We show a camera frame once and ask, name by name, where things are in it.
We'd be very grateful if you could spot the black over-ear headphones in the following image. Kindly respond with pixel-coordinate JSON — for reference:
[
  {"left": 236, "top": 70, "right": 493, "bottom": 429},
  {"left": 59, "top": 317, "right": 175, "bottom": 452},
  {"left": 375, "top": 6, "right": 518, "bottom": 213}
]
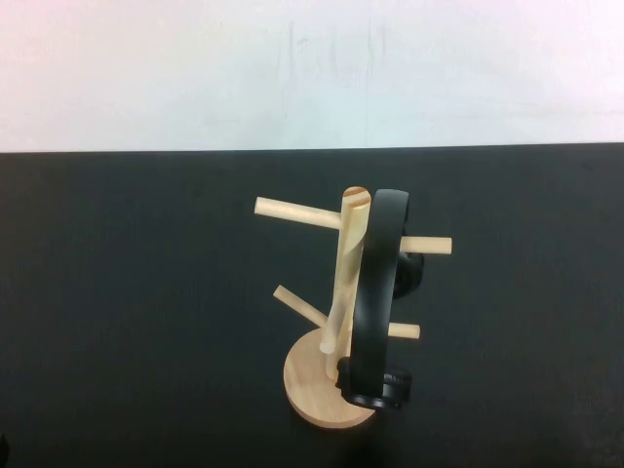
[{"left": 334, "top": 188, "right": 426, "bottom": 410}]

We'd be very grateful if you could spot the light wooden peg stand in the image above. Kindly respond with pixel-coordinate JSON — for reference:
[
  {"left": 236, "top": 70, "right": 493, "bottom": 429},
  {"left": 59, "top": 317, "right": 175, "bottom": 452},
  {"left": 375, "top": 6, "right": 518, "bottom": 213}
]
[{"left": 253, "top": 184, "right": 453, "bottom": 431}]

